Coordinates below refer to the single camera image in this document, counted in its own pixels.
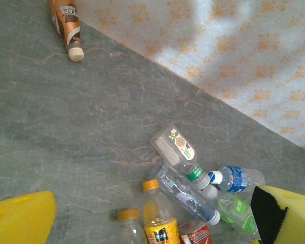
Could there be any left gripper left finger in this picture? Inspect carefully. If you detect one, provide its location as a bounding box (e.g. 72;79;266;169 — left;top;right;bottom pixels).
0;191;57;244

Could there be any yellow label juice bottle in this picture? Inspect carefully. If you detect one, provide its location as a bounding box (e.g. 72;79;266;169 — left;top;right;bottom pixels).
142;179;181;244

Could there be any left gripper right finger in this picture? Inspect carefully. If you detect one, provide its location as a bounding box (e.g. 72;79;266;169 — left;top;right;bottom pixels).
251;185;305;244

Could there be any clear bottle blue label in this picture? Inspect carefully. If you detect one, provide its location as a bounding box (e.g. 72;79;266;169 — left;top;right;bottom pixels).
208;165;266;193

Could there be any small bottle orange label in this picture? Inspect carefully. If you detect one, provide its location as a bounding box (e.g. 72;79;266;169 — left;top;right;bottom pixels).
116;208;148;244

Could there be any clear bottle green lime label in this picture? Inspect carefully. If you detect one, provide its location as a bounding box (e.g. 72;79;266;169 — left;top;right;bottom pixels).
202;184;260;236

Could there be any red label tea bottle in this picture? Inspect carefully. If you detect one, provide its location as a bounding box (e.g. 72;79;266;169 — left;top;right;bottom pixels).
179;221;214;244

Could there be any slim clear bottle white cap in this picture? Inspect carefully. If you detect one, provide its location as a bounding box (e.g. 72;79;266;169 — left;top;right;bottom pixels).
149;162;221;226

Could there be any brown coffee bottle cream cap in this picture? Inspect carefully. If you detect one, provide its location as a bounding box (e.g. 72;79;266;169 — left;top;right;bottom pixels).
47;0;85;62

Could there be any clear bottle beige label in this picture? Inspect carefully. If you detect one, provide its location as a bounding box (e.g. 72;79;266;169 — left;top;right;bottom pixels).
149;124;211;190

